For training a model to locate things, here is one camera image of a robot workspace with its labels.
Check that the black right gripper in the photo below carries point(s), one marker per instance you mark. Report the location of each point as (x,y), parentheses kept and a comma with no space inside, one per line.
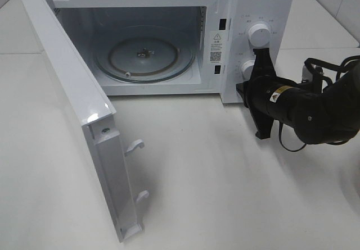
(268,96)

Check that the white microwave door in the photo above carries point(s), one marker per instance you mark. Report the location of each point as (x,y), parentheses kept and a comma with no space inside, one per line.
(90,111)

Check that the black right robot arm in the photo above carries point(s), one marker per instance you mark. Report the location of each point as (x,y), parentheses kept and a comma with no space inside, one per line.
(322,109)

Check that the white timer knob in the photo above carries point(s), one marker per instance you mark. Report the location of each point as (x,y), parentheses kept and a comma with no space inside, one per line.
(246,69)

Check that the white power knob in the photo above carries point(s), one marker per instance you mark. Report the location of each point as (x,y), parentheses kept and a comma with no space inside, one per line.
(259,35)

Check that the glass turntable plate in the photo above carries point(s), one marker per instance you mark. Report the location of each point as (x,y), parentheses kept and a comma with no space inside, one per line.
(144,59)

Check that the white microwave oven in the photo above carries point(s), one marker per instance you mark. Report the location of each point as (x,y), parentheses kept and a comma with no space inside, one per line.
(215,29)

